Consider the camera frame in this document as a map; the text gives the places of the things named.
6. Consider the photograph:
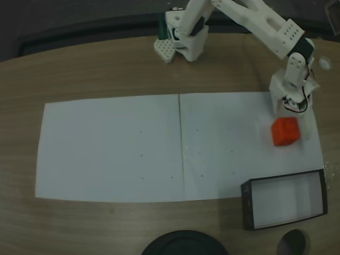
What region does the orange cube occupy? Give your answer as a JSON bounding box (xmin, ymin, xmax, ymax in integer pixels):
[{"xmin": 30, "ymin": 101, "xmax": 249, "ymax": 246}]
[{"xmin": 270, "ymin": 116, "xmax": 302, "ymax": 147}]

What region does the small white round cap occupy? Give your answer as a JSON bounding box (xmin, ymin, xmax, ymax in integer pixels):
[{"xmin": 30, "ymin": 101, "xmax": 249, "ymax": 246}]
[{"xmin": 318, "ymin": 57, "xmax": 332, "ymax": 71}]

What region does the white paper sheet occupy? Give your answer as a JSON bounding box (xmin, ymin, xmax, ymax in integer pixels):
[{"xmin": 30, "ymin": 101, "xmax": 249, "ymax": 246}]
[
  {"xmin": 178, "ymin": 91, "xmax": 325, "ymax": 200},
  {"xmin": 35, "ymin": 95, "xmax": 186, "ymax": 204}
]

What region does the dark grey background object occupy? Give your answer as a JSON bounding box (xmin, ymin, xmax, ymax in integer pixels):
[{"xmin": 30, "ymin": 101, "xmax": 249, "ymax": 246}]
[{"xmin": 325, "ymin": 0, "xmax": 340, "ymax": 42}]

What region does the dark oval object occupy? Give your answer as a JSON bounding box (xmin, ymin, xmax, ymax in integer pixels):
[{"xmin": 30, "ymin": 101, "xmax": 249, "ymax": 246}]
[{"xmin": 276, "ymin": 229, "xmax": 306, "ymax": 255}]

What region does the green clamp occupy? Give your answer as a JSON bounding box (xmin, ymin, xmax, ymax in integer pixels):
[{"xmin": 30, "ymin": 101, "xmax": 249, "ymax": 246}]
[{"xmin": 158, "ymin": 20, "xmax": 168, "ymax": 40}]

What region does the black round object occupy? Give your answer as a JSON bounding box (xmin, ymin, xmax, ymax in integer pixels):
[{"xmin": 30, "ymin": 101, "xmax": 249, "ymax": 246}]
[{"xmin": 140, "ymin": 230, "xmax": 229, "ymax": 255}]

